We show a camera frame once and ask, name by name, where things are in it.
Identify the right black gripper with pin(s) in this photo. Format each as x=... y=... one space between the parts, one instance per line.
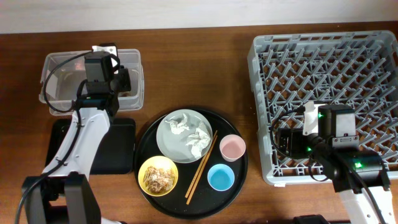
x=296 y=135

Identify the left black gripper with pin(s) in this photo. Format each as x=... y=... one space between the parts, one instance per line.
x=124 y=81

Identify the pink cup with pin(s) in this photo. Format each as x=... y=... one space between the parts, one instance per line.
x=232 y=147

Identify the blue cup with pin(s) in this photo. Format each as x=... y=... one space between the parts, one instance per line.
x=221 y=177

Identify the white tissue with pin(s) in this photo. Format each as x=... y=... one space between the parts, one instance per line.
x=178 y=127
x=199 y=140

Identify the yellow bowl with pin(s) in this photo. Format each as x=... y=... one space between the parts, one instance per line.
x=159 y=162

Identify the food scraps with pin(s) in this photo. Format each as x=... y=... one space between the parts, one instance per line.
x=158 y=180

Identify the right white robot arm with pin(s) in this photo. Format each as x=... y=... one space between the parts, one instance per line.
x=329 y=138

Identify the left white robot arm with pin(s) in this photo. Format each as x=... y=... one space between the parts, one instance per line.
x=62 y=193

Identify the clear plastic waste bin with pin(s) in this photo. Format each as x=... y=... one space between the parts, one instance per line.
x=83 y=79

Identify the grey dishwasher rack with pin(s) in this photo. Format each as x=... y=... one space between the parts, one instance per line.
x=358 y=69

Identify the black rectangular tray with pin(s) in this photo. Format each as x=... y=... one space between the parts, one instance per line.
x=115 y=152

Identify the grey round plate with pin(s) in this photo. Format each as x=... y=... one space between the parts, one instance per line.
x=174 y=146

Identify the wooden chopstick right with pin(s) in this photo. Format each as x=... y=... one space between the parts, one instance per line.
x=202 y=171

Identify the round black serving tray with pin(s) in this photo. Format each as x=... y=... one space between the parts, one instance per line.
x=206 y=201

